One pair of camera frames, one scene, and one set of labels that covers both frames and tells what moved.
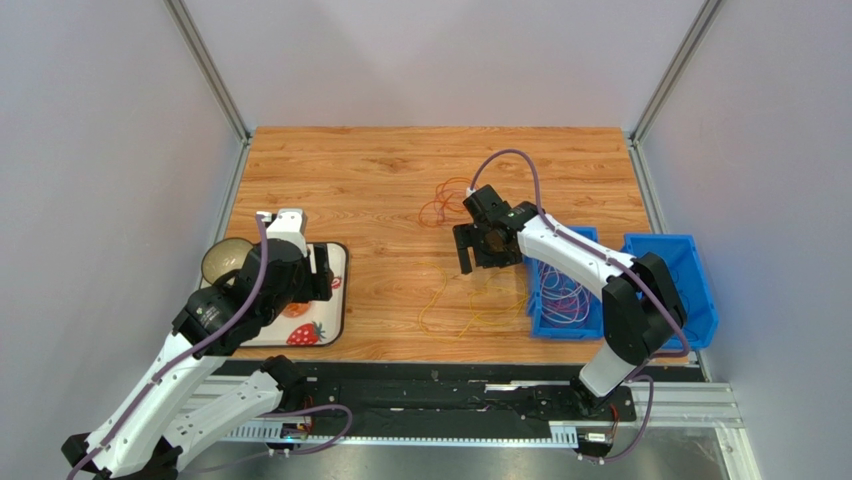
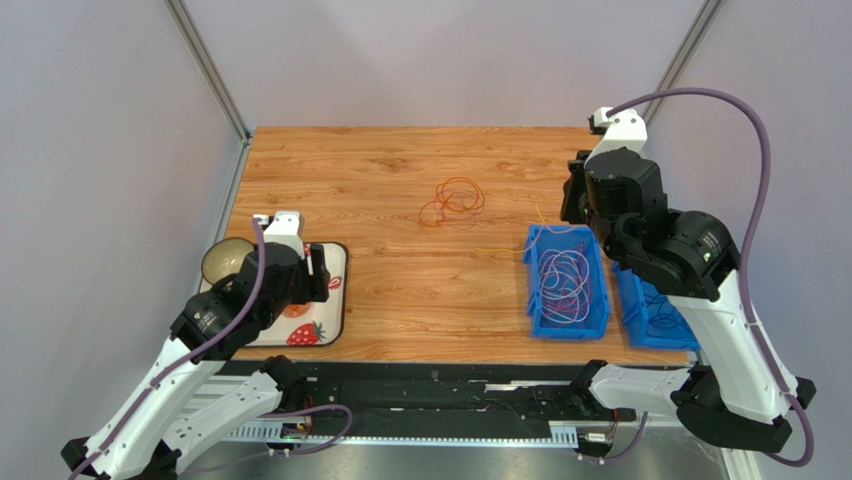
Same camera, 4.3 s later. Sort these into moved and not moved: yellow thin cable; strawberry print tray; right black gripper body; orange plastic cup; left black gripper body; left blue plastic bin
Moved: yellow thin cable; right black gripper body
Not moved: left black gripper body; orange plastic cup; strawberry print tray; left blue plastic bin
